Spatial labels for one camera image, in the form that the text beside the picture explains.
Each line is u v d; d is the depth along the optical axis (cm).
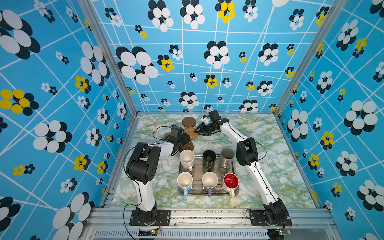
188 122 115
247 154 71
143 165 51
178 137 79
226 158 87
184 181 84
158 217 73
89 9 69
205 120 105
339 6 68
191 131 107
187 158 93
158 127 87
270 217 65
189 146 99
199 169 98
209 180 85
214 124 87
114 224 73
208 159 91
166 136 81
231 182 83
